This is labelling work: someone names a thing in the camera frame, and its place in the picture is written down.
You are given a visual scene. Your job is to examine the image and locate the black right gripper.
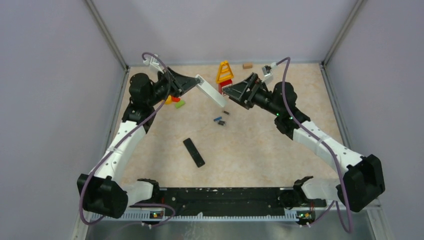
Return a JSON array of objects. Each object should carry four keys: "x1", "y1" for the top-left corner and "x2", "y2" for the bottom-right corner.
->
[{"x1": 222, "y1": 73, "x2": 282, "y2": 117}]

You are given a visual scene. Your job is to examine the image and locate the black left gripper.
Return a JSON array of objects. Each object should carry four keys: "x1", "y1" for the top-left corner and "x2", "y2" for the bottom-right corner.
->
[{"x1": 146, "y1": 66, "x2": 200, "y2": 107}]

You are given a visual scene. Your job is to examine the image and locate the white air conditioner remote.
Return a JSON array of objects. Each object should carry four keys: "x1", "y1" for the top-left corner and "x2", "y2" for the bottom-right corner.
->
[{"x1": 195, "y1": 74, "x2": 227, "y2": 108}]

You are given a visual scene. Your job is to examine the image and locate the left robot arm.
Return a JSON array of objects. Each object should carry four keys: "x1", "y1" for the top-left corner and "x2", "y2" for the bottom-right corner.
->
[{"x1": 77, "y1": 67, "x2": 204, "y2": 225}]

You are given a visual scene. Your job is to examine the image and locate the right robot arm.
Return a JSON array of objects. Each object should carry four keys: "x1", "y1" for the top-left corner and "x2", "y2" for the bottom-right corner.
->
[{"x1": 222, "y1": 73, "x2": 386, "y2": 213}]

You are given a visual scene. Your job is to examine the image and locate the black TV remote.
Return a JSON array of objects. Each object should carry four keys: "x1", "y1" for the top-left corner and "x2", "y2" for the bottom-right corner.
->
[{"x1": 183, "y1": 138, "x2": 206, "y2": 168}]

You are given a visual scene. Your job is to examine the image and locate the red window toy block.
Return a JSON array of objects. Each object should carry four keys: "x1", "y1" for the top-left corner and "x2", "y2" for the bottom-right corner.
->
[{"x1": 218, "y1": 79, "x2": 233, "y2": 96}]

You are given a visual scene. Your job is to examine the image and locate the orange triangular toy block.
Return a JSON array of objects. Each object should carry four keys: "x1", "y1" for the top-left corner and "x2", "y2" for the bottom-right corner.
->
[{"x1": 171, "y1": 96, "x2": 181, "y2": 103}]

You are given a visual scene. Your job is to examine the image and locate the yellow traffic light block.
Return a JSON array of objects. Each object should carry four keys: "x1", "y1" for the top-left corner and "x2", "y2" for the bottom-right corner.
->
[{"x1": 164, "y1": 95, "x2": 173, "y2": 105}]

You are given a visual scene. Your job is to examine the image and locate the green toy block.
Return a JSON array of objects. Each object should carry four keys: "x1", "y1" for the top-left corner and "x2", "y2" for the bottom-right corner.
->
[{"x1": 174, "y1": 100, "x2": 186, "y2": 109}]

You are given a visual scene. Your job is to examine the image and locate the small wooden cube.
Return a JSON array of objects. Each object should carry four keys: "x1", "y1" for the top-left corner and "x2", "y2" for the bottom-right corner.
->
[{"x1": 242, "y1": 62, "x2": 253, "y2": 70}]

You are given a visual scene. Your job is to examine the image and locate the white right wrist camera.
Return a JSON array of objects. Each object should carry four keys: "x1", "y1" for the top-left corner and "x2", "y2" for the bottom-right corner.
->
[{"x1": 262, "y1": 62, "x2": 277, "y2": 85}]

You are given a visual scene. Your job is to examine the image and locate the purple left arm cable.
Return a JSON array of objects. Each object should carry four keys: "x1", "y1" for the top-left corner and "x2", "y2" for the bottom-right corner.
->
[{"x1": 78, "y1": 51, "x2": 177, "y2": 229}]

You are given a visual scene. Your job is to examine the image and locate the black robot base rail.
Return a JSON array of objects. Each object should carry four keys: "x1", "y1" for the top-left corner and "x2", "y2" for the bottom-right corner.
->
[{"x1": 140, "y1": 181, "x2": 328, "y2": 223}]

